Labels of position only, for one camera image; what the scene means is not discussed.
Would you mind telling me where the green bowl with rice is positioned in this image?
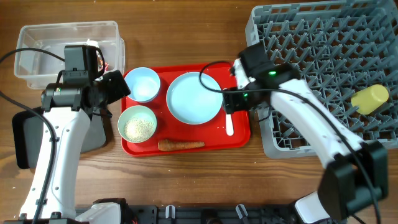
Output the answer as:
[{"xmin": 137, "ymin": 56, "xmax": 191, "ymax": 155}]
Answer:
[{"xmin": 118, "ymin": 105, "xmax": 157, "ymax": 143}]

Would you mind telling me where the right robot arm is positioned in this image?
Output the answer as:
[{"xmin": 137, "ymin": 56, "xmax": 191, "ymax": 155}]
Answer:
[{"xmin": 223, "ymin": 44, "xmax": 389, "ymax": 223}]

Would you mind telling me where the white plastic spoon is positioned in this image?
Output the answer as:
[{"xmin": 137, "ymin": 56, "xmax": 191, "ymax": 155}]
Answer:
[{"xmin": 226, "ymin": 114, "xmax": 234, "ymax": 136}]

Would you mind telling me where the clear plastic waste bin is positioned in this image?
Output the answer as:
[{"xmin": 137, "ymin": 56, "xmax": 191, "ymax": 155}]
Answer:
[{"xmin": 14, "ymin": 21, "xmax": 126, "ymax": 90}]

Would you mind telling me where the black tray bin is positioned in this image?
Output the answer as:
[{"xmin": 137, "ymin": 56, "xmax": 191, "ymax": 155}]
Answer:
[{"xmin": 12, "ymin": 111, "xmax": 111, "ymax": 169}]

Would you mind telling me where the orange carrot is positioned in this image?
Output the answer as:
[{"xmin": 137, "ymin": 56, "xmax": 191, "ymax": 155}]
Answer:
[{"xmin": 158, "ymin": 139, "xmax": 205, "ymax": 152}]

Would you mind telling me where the light blue plate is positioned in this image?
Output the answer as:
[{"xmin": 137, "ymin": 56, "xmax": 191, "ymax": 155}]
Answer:
[{"xmin": 166, "ymin": 72, "xmax": 223, "ymax": 125}]

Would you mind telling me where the grey dishwasher rack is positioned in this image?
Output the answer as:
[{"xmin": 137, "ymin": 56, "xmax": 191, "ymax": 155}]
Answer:
[{"xmin": 245, "ymin": 0, "xmax": 397, "ymax": 149}]

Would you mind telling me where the yellow plastic cup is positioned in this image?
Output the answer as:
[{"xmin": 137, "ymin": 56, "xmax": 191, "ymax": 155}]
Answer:
[{"xmin": 351, "ymin": 84, "xmax": 389, "ymax": 115}]

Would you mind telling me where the red serving tray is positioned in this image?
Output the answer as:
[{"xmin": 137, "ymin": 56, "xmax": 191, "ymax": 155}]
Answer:
[{"xmin": 121, "ymin": 64, "xmax": 251, "ymax": 157}]

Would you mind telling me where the light blue bowl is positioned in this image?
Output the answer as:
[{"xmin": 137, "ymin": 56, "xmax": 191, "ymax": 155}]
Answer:
[{"xmin": 124, "ymin": 67, "xmax": 161, "ymax": 103}]

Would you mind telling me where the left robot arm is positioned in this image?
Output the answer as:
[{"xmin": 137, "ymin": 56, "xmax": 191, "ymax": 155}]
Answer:
[{"xmin": 1, "ymin": 45, "xmax": 130, "ymax": 223}]

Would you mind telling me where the red snack wrapper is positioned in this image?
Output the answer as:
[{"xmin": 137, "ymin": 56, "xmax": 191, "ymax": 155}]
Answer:
[{"xmin": 96, "ymin": 51, "xmax": 109, "ymax": 72}]

